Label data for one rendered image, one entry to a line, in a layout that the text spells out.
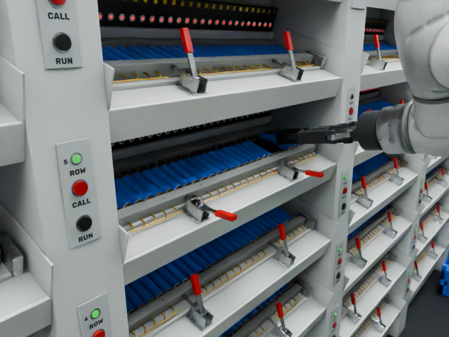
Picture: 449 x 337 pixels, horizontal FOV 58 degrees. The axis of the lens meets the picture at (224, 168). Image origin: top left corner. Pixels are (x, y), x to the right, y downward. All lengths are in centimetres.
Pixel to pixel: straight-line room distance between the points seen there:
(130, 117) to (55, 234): 16
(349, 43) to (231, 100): 41
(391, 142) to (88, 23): 53
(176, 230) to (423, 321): 168
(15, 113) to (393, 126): 58
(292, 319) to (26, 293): 72
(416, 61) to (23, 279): 58
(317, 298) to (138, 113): 80
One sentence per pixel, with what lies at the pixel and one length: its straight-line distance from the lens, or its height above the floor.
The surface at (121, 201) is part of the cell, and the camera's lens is 63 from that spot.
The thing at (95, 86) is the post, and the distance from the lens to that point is 48.
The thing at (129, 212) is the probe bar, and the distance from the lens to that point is 60.
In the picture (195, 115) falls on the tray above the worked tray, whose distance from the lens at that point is 59.
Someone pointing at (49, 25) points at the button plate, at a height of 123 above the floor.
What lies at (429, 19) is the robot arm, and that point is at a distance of 64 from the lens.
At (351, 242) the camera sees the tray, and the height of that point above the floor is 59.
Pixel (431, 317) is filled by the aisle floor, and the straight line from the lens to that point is 220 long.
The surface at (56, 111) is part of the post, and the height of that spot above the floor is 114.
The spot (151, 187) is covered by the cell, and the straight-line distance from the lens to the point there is 67.
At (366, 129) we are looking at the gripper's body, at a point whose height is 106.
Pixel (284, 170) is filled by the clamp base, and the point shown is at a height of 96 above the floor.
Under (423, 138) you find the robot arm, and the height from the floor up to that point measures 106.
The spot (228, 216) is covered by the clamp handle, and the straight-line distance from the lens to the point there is 60.
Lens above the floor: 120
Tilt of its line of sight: 17 degrees down
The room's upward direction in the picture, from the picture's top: 1 degrees counter-clockwise
